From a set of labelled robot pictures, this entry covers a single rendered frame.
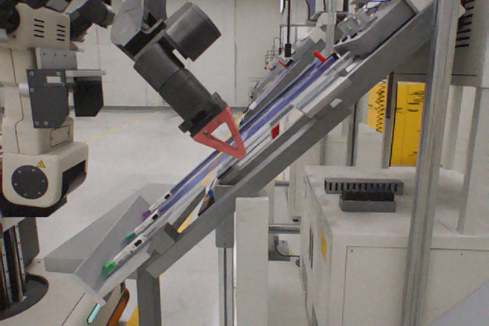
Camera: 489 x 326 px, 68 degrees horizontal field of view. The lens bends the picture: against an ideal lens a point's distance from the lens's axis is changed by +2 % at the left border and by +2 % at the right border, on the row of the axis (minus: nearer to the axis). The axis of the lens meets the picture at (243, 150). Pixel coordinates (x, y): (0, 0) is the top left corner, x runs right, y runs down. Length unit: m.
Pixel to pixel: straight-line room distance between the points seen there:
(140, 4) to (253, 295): 0.55
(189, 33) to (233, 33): 9.27
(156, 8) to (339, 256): 0.76
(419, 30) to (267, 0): 8.96
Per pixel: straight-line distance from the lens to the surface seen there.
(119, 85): 10.45
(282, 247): 2.25
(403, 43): 0.97
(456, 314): 0.21
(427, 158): 0.97
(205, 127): 0.52
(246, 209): 0.67
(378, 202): 1.18
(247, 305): 0.76
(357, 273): 1.09
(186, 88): 0.52
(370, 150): 2.52
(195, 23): 0.53
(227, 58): 9.77
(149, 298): 1.31
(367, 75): 0.94
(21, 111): 1.24
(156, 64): 0.53
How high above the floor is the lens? 1.04
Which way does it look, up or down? 12 degrees down
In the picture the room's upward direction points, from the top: straight up
